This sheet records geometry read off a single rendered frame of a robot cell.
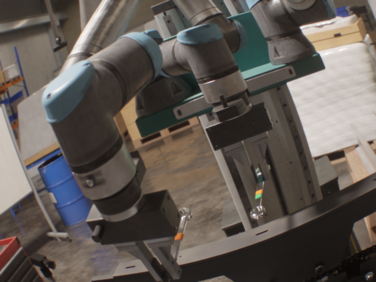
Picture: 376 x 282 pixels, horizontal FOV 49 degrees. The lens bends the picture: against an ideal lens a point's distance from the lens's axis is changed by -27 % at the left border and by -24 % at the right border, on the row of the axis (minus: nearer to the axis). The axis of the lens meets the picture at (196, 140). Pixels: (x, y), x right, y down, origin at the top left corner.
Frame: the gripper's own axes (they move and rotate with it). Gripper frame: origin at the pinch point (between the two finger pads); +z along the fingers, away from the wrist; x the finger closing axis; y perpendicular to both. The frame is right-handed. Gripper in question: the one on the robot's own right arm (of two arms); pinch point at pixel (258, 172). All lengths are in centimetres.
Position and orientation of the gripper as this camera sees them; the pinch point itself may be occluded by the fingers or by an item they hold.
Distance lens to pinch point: 111.1
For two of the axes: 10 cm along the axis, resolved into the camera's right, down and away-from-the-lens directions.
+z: 3.9, 9.0, 2.0
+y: 1.4, -2.7, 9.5
